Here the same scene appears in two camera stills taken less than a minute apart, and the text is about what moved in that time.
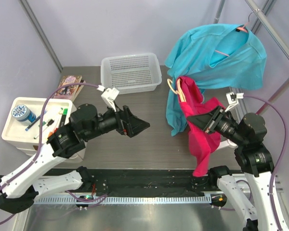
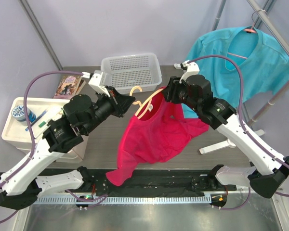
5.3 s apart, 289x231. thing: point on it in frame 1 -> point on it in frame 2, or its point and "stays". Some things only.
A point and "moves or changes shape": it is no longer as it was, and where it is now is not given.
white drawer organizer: x=22 y=129 stays
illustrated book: x=70 y=92 stays
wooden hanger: x=179 y=90 moves or changes shape
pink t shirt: x=203 y=143 -> x=153 y=136
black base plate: x=159 y=182 stays
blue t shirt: x=225 y=56 moves or changes shape
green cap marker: x=44 y=123 stays
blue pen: x=28 y=127 stays
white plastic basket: x=130 y=73 stays
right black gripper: x=207 y=122 -> x=170 y=92
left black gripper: x=127 y=123 -> x=119 y=102
